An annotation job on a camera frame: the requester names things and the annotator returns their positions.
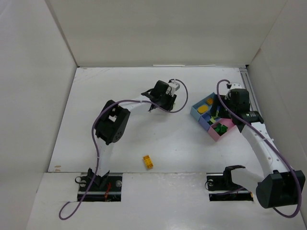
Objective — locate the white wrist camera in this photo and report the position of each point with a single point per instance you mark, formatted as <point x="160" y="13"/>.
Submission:
<point x="173" y="86"/>
<point x="234" y="85"/>

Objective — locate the orange long lego brick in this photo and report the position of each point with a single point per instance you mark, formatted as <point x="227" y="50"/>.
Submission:
<point x="148" y="162"/>

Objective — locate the pink container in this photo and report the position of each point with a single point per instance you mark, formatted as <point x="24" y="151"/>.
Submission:
<point x="223" y="121"/>

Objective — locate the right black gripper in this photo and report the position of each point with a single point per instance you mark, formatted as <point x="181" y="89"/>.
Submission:
<point x="224" y="105"/>

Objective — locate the aluminium rail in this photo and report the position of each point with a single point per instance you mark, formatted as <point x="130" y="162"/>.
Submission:
<point x="247" y="84"/>

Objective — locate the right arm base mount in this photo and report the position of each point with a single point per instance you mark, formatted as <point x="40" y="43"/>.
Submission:
<point x="221" y="187"/>

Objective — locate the orange square lego brick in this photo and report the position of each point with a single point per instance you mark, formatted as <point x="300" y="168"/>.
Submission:
<point x="210" y="101"/>

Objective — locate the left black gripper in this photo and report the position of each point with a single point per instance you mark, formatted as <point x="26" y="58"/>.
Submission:
<point x="160" y="101"/>

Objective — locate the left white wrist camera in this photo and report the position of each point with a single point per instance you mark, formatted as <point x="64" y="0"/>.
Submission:
<point x="173" y="86"/>

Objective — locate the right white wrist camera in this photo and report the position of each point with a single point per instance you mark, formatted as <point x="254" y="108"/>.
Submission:
<point x="234" y="85"/>

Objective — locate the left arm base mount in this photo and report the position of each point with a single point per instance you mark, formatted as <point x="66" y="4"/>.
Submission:
<point x="110" y="192"/>

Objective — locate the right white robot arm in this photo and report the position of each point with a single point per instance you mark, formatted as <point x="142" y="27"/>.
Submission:
<point x="280" y="185"/>

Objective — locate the blue container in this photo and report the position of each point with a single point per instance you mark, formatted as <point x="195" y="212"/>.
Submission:
<point x="194" y="113"/>

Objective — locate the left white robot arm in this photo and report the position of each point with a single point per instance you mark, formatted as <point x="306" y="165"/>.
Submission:
<point x="111" y="123"/>

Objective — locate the orange oval lego piece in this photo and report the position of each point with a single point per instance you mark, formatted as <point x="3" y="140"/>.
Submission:
<point x="202" y="109"/>

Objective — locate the small green lego brick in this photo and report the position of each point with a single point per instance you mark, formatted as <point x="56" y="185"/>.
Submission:
<point x="223" y="129"/>

